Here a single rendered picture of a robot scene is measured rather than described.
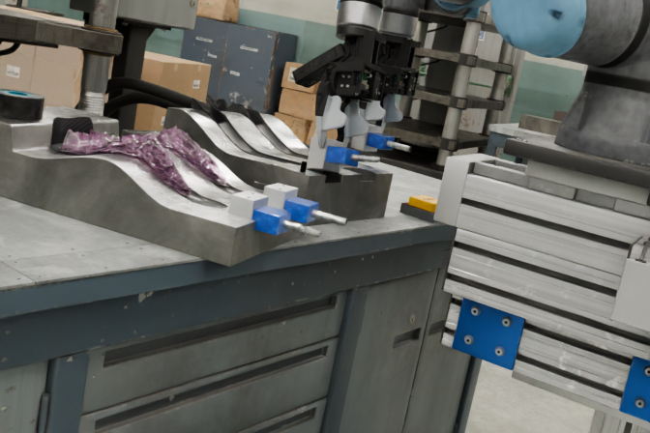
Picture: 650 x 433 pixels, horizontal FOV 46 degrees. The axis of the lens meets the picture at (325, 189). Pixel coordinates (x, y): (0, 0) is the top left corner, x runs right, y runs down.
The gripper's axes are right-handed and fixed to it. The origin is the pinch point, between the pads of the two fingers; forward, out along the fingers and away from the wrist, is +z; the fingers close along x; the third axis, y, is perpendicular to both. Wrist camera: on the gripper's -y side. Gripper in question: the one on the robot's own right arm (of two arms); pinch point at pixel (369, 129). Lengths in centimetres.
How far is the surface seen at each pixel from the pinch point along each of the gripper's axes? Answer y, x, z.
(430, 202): 18.3, -0.3, 11.3
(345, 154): 16.9, -30.6, 1.6
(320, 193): 14.3, -32.1, 9.2
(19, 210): -4, -77, 15
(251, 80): -483, 476, 39
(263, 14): -524, 521, -33
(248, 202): 22, -59, 7
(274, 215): 26, -57, 8
